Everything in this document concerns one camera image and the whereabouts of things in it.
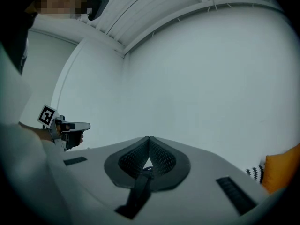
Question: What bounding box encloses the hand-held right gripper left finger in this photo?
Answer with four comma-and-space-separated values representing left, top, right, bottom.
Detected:
62, 136, 150, 212

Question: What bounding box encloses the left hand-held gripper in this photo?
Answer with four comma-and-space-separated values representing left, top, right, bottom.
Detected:
36, 104, 91, 152

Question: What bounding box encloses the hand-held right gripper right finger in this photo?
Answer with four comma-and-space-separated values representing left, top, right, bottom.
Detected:
140, 136, 270, 223

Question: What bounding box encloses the person's left forearm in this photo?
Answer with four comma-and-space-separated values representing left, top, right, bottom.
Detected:
18, 121, 53, 142

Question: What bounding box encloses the person's left hand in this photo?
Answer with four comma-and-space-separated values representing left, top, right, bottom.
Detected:
67, 131, 84, 149

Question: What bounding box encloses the black white patterned blanket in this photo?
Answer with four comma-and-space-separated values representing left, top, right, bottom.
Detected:
245, 163, 267, 184

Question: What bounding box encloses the white roller blind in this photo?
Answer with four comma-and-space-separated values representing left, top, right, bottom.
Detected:
20, 29, 82, 126

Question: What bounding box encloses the large orange cushion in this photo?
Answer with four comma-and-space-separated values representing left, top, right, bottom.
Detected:
261, 143, 300, 194

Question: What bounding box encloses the person's black shirt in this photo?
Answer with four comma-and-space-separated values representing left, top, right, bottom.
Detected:
4, 13, 30, 76

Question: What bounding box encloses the black head-worn headset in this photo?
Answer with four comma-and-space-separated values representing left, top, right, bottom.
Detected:
88, 0, 110, 21

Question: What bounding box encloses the person's head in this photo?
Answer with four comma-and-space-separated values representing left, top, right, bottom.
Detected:
35, 0, 94, 20

